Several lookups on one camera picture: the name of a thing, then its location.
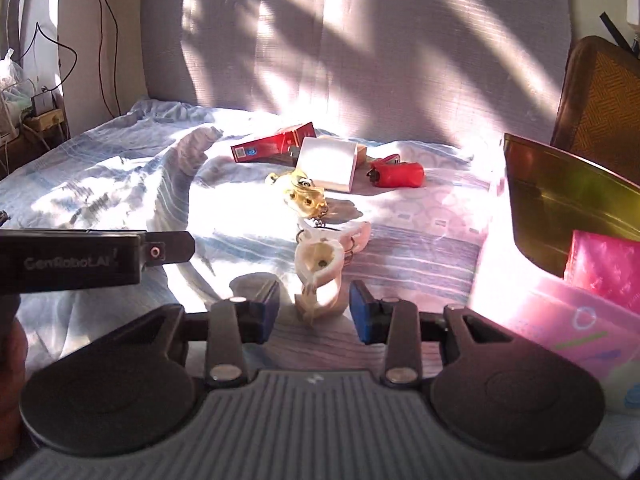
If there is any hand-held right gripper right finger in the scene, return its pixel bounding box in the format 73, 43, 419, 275
348, 279, 507, 387

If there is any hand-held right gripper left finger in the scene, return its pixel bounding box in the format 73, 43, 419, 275
116, 279, 281, 388

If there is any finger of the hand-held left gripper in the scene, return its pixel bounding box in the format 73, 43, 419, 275
139, 231, 196, 269

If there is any cream plastic keychain toy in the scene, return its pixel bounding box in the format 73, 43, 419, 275
294, 220, 372, 324

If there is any gold metal keychain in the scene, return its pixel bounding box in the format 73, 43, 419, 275
266, 170, 329, 219

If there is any red cigarette box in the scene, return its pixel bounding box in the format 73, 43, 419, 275
230, 122, 317, 164

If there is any red small pouch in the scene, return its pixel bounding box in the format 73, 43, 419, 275
366, 155, 425, 189

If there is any white cardboard box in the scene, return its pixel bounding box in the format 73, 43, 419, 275
295, 137, 367, 194

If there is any pink biscuit box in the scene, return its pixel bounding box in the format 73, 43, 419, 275
474, 132, 640, 413

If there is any person's left hand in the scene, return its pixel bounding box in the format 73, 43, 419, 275
0, 294, 27, 442

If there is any blue patterned bedsheet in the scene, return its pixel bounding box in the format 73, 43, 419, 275
0, 97, 507, 378

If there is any beige power strip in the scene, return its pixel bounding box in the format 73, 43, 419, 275
24, 107, 66, 134

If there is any white plastic bag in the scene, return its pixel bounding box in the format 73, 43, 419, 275
0, 48, 32, 112

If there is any pink foil packet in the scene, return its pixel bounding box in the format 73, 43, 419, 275
564, 230, 640, 313

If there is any grey fabric headboard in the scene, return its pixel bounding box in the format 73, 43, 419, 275
141, 0, 574, 162

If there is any black looped cable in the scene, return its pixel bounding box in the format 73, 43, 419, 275
32, 22, 67, 97

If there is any black hanging cable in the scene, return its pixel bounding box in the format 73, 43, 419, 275
92, 0, 124, 117

